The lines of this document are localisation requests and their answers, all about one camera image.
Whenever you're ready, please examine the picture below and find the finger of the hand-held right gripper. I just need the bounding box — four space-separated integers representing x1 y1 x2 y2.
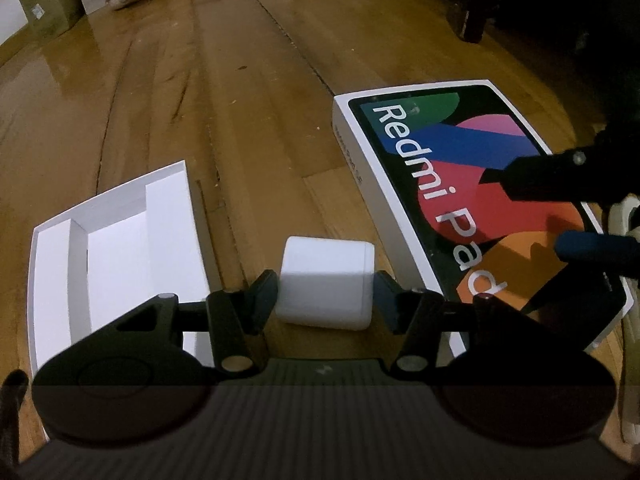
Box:
478 147 610 207
554 229 640 279

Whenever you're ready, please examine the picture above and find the white charger cube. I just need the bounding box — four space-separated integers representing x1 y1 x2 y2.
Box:
275 236 376 331

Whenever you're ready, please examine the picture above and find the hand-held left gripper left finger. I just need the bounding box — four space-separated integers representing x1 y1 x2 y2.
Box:
106 269 280 375

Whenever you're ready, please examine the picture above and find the colourful printed tablet box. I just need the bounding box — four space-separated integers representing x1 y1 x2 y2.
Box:
332 78 629 357

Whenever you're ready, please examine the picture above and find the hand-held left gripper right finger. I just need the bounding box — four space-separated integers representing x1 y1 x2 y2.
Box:
374 270 542 380

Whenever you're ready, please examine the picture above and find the white open box tray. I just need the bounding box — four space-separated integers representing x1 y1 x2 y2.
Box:
28 160 214 442

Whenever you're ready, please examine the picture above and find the dark wooden furniture leg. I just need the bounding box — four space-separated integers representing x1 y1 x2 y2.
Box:
446 0 497 44

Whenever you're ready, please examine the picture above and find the black braided strap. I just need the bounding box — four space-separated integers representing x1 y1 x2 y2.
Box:
0 369 30 467

